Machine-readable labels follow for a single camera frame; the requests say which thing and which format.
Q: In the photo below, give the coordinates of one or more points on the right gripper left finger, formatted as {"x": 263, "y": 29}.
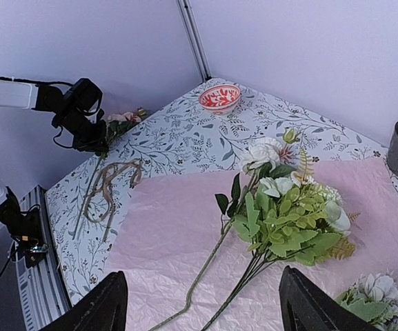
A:
{"x": 103, "y": 308}

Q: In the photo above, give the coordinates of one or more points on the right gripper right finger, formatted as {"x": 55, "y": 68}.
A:
{"x": 304, "y": 306}

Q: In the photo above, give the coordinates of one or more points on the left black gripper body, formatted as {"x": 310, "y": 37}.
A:
{"x": 81, "y": 115}

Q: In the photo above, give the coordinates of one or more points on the pink rose stem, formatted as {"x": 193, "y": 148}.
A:
{"x": 117, "y": 125}

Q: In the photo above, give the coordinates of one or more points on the lilac white flower bouquet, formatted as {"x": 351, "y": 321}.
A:
{"x": 373, "y": 298}

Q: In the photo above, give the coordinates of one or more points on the green white flower sprig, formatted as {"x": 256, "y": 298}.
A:
{"x": 293, "y": 219}

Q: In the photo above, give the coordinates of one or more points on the red patterned ceramic bowl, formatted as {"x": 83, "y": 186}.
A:
{"x": 221, "y": 99}

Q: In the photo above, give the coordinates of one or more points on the white rose long stem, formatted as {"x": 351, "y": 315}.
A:
{"x": 257, "y": 160}

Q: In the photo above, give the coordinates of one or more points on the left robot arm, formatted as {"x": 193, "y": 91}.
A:
{"x": 37, "y": 117}

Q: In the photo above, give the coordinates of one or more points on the beige raffia ribbon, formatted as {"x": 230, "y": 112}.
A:
{"x": 112, "y": 186}

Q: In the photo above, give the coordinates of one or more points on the front aluminium rail base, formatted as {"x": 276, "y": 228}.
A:
{"x": 42, "y": 292}

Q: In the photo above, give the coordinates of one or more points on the left aluminium frame post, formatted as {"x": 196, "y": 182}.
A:
{"x": 194, "y": 38}

